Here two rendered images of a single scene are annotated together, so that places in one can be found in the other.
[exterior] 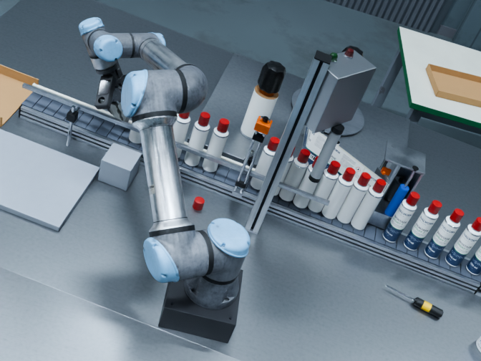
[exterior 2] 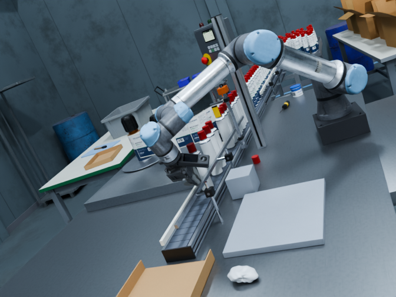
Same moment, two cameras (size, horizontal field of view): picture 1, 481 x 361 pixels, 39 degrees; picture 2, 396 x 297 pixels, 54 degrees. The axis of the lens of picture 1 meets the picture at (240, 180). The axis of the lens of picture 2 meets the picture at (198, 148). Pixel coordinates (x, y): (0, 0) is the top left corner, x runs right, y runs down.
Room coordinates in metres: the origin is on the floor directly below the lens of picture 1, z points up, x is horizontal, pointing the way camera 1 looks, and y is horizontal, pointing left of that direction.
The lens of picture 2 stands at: (1.17, 1.73, 1.48)
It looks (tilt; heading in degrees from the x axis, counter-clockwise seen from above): 16 degrees down; 294
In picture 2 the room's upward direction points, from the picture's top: 22 degrees counter-clockwise
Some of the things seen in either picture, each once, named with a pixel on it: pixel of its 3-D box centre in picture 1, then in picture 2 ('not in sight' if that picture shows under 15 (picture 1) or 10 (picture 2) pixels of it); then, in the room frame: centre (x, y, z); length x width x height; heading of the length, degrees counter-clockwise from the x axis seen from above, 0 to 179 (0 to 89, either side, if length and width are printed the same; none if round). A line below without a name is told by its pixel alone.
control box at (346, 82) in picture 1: (333, 90); (216, 43); (1.70, -0.16, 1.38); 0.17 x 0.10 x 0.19; 144
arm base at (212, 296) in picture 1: (215, 276); (332, 103); (1.26, -0.03, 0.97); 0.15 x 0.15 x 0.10
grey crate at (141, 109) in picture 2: not in sight; (130, 117); (3.30, -1.78, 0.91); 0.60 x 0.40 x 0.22; 101
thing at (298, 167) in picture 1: (295, 175); (228, 122); (1.79, -0.16, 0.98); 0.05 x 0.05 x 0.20
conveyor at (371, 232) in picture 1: (252, 189); (232, 151); (1.78, -0.05, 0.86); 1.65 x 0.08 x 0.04; 89
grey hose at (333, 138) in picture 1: (326, 153); not in sight; (1.68, -0.21, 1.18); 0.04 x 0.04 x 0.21
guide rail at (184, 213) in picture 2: (175, 144); (218, 156); (1.75, 0.24, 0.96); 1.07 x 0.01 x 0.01; 89
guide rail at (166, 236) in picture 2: (179, 142); (207, 170); (1.83, 0.24, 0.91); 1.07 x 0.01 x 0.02; 89
